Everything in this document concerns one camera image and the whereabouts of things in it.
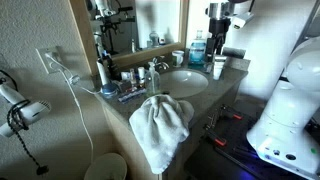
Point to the blue white sachet strip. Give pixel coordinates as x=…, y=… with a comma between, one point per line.
x=131, y=95

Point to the small white bottle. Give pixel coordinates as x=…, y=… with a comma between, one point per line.
x=141, y=74

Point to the white trash bin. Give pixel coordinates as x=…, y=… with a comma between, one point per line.
x=106, y=166

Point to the white wall outlet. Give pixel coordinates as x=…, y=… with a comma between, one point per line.
x=45, y=63

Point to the blue mouthwash bottle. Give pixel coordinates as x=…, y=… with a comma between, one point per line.
x=197, y=51

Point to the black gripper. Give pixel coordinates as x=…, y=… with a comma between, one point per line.
x=220, y=28

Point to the beige granite topped vanity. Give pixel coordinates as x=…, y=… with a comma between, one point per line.
x=126, y=143

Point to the white ceramic mug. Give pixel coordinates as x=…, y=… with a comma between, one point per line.
x=178, y=59

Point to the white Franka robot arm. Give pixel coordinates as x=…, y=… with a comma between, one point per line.
x=293, y=110

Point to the white black capped tube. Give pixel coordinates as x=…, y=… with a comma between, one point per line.
x=217, y=70

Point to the dark toiletry tray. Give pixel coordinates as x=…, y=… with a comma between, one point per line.
x=125, y=86

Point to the chrome sink faucet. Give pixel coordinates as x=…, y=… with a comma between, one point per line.
x=161, y=64

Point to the black robot base board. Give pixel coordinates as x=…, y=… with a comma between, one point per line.
x=240, y=136

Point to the dark toiletry bottle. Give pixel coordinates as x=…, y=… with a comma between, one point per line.
x=112, y=68

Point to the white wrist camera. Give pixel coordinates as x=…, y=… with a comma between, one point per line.
x=243, y=20

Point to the white wall hair dryer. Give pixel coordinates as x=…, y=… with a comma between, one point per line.
x=33, y=111

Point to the small white toiletry tube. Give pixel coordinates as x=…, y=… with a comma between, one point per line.
x=125, y=76

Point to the white terry cloth towel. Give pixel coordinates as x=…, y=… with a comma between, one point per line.
x=160, y=130

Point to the clear green soap pump bottle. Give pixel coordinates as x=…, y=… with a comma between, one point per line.
x=153, y=83

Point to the white electric toothbrush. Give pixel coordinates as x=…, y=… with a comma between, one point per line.
x=102, y=75

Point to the blue round charger base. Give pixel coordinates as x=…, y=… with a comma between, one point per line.
x=110, y=89

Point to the wood framed wall mirror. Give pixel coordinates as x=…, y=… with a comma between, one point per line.
x=146, y=55

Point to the white oval sink basin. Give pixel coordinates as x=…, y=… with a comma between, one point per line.
x=186, y=83

